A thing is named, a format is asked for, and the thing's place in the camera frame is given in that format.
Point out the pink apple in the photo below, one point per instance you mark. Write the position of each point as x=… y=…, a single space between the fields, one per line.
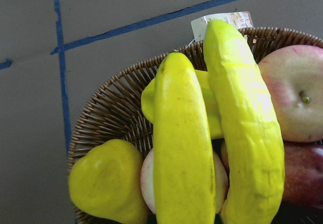
x=293 y=75

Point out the dark purple fruit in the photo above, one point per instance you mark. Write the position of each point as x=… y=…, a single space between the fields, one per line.
x=303 y=175

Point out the yellow banana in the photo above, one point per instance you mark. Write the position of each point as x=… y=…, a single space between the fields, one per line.
x=183 y=169
x=249 y=124

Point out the yellow lemon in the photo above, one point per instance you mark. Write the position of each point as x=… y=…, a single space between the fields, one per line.
x=106 y=183

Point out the basket paper tag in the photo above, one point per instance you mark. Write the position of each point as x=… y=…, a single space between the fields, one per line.
x=237 y=19

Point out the brown wicker basket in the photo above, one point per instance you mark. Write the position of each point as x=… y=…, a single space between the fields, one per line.
x=114 y=110

